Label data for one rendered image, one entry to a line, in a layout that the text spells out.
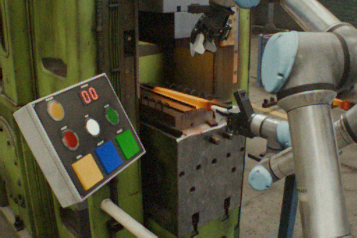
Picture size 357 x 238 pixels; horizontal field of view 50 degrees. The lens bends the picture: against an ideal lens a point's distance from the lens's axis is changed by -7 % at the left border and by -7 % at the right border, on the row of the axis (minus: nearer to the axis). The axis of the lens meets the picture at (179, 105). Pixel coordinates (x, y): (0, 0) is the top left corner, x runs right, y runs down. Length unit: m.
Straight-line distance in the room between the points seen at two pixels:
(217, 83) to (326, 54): 1.14
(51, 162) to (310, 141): 0.64
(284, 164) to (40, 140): 0.69
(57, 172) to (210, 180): 0.81
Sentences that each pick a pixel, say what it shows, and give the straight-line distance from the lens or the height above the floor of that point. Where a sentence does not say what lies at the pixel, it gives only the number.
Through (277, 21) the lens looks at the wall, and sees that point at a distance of 10.64.
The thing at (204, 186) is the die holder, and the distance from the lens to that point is 1.69.
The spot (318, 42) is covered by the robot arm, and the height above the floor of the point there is 1.38.
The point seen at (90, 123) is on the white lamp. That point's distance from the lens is 1.15.
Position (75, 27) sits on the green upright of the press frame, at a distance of 1.42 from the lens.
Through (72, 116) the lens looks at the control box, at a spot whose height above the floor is 1.13.
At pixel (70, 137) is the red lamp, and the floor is 1.10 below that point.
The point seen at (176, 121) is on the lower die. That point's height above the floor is 0.96.
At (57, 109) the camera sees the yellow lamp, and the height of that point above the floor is 1.16.
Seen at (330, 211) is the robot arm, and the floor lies 1.12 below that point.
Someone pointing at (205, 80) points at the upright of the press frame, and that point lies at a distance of 1.89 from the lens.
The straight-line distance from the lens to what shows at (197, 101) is 1.59.
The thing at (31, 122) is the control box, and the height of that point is 1.15.
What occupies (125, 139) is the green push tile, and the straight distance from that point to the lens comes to 1.23.
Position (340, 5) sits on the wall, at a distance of 9.67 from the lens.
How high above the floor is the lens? 1.50
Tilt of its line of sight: 18 degrees down
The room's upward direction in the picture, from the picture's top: straight up
